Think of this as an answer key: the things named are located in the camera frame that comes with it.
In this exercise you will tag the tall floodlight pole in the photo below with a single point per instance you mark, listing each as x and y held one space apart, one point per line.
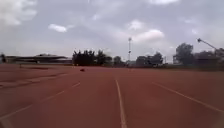
129 50

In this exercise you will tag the dark clump of trees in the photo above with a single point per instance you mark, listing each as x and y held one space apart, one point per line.
86 58

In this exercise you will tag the small dark object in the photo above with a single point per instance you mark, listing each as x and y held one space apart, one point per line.
82 70

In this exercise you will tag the low group of trees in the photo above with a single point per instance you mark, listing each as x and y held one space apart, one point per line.
150 60

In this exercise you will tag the red running track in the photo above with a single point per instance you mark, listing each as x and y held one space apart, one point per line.
93 100

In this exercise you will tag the grandstand with flat roof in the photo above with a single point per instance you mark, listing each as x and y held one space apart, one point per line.
41 59

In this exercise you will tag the large dark trees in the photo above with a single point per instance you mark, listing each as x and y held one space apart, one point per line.
185 53

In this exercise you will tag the dark grass strip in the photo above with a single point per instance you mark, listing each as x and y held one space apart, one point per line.
196 67

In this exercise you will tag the slanted crane boom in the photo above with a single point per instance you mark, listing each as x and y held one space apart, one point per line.
206 43

